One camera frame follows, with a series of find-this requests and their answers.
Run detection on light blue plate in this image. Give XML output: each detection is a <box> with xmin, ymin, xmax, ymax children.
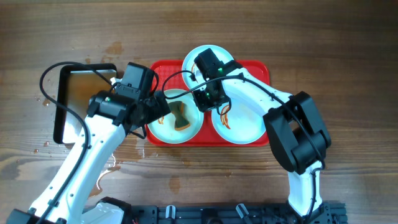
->
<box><xmin>148</xmin><ymin>93</ymin><xmax>204</xmax><ymax>144</ymax></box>
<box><xmin>182</xmin><ymin>45</ymin><xmax>233</xmax><ymax>90</ymax></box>
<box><xmin>211</xmin><ymin>100</ymin><xmax>266</xmax><ymax>144</ymax></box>

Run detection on orange green sponge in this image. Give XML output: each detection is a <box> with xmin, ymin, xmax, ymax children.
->
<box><xmin>169</xmin><ymin>101</ymin><xmax>190</xmax><ymax>131</ymax></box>

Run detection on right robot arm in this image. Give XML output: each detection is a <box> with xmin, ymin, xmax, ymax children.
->
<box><xmin>193</xmin><ymin>56</ymin><xmax>331</xmax><ymax>223</ymax></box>

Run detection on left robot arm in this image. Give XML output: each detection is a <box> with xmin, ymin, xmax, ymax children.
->
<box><xmin>7</xmin><ymin>91</ymin><xmax>170</xmax><ymax>223</ymax></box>

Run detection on red plastic tray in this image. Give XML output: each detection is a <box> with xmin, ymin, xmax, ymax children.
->
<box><xmin>146</xmin><ymin>60</ymin><xmax>270</xmax><ymax>147</ymax></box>

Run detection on black water basin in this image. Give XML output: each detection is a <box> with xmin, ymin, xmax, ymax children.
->
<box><xmin>53</xmin><ymin>63</ymin><xmax>118</xmax><ymax>149</ymax></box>

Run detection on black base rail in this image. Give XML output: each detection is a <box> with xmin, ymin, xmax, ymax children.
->
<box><xmin>83</xmin><ymin>201</ymin><xmax>348</xmax><ymax>224</ymax></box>

